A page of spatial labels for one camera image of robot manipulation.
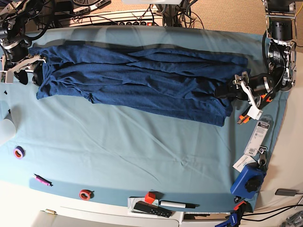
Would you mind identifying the metal keys carabiner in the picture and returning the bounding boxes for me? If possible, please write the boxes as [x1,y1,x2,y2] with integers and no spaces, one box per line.
[258,146,267,171]

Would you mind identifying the light blue table cloth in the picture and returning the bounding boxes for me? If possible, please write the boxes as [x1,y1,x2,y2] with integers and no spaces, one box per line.
[0,25,294,212]

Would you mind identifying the packaged tool blister card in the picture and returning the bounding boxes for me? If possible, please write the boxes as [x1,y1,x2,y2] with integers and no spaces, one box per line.
[244,115,272,157]

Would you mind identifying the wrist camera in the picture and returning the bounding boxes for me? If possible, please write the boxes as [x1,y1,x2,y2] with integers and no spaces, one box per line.
[247,106,263,120]
[0,70,14,84]

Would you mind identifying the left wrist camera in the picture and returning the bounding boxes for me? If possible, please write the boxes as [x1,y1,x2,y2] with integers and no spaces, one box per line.
[247,106,263,120]

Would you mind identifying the orange black utility knife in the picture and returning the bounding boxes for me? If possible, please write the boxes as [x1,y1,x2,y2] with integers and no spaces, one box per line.
[237,95,273,124]

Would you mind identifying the blue orange bottom clamp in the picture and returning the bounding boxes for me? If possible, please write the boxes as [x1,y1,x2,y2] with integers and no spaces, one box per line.
[215,201,247,227]

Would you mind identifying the white black marker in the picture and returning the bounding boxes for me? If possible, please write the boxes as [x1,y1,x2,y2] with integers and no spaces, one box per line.
[159,201,197,209]

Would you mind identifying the black remote control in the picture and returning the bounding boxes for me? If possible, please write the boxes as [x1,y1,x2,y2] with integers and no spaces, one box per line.
[134,201,172,218]

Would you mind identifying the white paper tag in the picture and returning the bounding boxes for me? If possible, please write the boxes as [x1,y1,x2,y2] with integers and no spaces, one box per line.
[232,154,256,173]

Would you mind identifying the blue box with knob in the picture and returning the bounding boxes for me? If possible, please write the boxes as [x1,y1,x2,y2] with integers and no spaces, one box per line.
[230,163,267,199]

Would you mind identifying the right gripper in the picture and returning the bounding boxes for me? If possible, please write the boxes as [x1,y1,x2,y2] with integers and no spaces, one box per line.
[3,44,46,86]

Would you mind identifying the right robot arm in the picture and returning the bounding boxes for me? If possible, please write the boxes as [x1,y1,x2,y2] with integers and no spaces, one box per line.
[0,0,56,86]

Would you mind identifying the white translucent cup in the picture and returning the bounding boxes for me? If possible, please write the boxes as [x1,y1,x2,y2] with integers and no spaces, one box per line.
[0,119,16,146]

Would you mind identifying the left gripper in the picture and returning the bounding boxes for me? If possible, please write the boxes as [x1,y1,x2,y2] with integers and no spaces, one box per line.
[214,71,272,109]

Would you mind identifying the purple tape roll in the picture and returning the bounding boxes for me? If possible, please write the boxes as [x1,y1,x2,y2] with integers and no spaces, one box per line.
[14,146,25,159]

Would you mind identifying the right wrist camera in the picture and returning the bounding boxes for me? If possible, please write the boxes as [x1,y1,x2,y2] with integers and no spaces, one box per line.
[0,70,14,84]

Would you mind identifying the pink marker pen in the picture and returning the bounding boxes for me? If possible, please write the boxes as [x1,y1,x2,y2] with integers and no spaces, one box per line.
[33,174,53,187]

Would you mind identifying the red tape roll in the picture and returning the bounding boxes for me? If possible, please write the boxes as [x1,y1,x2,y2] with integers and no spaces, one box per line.
[79,189,94,201]

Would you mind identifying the power strip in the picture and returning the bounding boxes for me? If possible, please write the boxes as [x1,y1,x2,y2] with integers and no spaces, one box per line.
[61,9,164,27]

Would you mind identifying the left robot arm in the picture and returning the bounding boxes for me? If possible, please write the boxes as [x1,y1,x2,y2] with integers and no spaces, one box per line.
[214,0,297,109]

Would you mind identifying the blue t-shirt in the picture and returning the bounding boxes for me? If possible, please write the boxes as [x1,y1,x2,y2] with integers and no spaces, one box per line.
[29,44,250,126]

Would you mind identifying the grey adapter box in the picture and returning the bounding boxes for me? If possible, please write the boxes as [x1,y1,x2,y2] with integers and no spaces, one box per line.
[275,188,297,197]

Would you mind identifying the red cube block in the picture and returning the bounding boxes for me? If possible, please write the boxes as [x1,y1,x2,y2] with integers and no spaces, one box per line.
[144,192,156,204]

